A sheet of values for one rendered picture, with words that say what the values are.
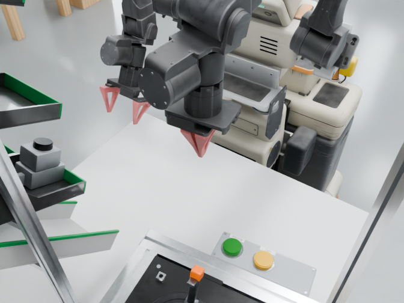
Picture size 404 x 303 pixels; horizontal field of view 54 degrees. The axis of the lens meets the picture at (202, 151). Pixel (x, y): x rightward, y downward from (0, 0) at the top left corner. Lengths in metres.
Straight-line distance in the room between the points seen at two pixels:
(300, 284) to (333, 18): 0.55
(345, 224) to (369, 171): 1.44
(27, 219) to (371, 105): 2.68
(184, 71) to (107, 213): 0.65
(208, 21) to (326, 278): 0.68
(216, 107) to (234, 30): 0.13
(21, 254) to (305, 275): 0.53
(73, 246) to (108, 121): 2.01
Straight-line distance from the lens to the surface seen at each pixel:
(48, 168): 0.68
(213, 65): 0.53
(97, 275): 0.98
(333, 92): 1.60
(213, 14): 0.48
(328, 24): 0.92
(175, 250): 0.88
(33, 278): 1.02
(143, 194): 1.10
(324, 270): 1.00
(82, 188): 0.68
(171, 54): 0.49
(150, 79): 0.49
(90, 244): 0.79
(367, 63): 3.49
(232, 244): 0.86
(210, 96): 0.56
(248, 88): 1.15
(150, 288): 0.82
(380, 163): 2.59
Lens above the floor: 1.70
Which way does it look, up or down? 44 degrees down
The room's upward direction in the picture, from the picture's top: straight up
